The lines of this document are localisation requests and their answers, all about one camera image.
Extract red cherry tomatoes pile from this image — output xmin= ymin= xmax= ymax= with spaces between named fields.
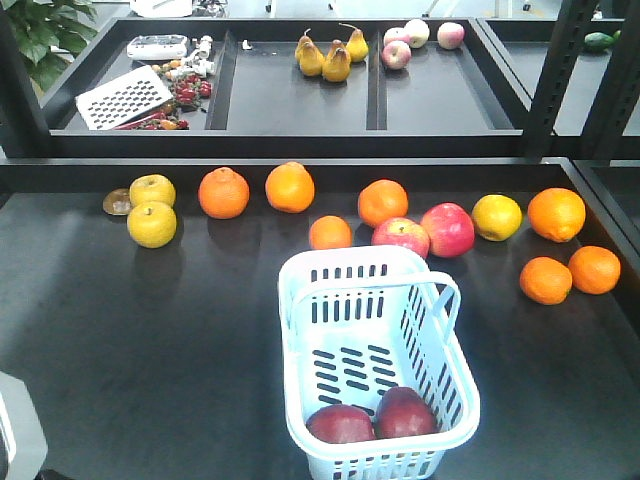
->
xmin=116 ymin=60 xmax=213 ymax=131

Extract green potted plant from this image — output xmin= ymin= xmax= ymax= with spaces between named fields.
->
xmin=1 ymin=0 xmax=97 ymax=92

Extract black wooden produce stand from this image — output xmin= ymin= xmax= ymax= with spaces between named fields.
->
xmin=1 ymin=17 xmax=639 ymax=479

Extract green avocados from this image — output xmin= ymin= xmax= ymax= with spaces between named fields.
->
xmin=583 ymin=30 xmax=621 ymax=53

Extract small orange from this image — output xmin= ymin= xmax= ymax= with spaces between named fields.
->
xmin=568 ymin=246 xmax=621 ymax=295
xmin=519 ymin=256 xmax=573 ymax=305
xmin=309 ymin=215 xmax=353 ymax=250

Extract small orange lower left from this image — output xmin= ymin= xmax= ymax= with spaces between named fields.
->
xmin=519 ymin=256 xmax=573 ymax=305

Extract yellow apple lower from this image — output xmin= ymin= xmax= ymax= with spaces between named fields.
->
xmin=127 ymin=201 xmax=177 ymax=249

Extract brown mushroom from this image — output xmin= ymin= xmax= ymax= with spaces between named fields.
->
xmin=102 ymin=188 xmax=133 ymax=216

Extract pink red apple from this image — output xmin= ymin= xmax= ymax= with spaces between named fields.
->
xmin=420 ymin=202 xmax=475 ymax=258
xmin=371 ymin=217 xmax=430 ymax=258

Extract black upright posts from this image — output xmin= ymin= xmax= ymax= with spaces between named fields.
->
xmin=520 ymin=1 xmax=639 ymax=162

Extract bumpy orange far left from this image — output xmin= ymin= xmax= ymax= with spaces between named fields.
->
xmin=198 ymin=167 xmax=250 ymax=219

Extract pink red apple left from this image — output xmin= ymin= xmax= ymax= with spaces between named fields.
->
xmin=371 ymin=217 xmax=430 ymax=258

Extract small orange lower right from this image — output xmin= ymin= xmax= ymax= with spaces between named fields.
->
xmin=568 ymin=246 xmax=621 ymax=295

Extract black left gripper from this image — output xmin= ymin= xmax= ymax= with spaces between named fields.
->
xmin=1 ymin=372 xmax=48 ymax=475

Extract white perforated tray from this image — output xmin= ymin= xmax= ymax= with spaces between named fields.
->
xmin=75 ymin=65 xmax=173 ymax=131

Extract yellow apple upper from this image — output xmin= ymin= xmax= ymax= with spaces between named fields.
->
xmin=129 ymin=174 xmax=176 ymax=207

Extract pale pink apples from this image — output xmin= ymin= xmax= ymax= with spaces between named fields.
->
xmin=380 ymin=19 xmax=466 ymax=70

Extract yellow orange citrus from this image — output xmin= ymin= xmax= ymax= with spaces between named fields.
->
xmin=471 ymin=194 xmax=523 ymax=242

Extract pink red apple right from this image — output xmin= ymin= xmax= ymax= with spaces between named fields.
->
xmin=420 ymin=202 xmax=475 ymax=258

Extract red yellow apple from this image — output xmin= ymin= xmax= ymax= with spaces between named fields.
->
xmin=306 ymin=404 xmax=376 ymax=444

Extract white device box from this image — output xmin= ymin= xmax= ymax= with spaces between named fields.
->
xmin=126 ymin=34 xmax=188 ymax=61

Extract brown yellow pears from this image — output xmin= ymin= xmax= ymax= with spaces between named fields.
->
xmin=294 ymin=23 xmax=369 ymax=83

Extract large orange right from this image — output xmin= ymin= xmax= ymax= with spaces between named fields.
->
xmin=527 ymin=187 xmax=586 ymax=243

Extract dark red apple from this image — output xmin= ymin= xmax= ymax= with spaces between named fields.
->
xmin=375 ymin=386 xmax=438 ymax=439

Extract light blue plastic basket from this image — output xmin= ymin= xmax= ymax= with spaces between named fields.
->
xmin=278 ymin=245 xmax=480 ymax=479

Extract orange behind pink apples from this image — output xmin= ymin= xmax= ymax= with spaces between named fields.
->
xmin=357 ymin=179 xmax=409 ymax=228

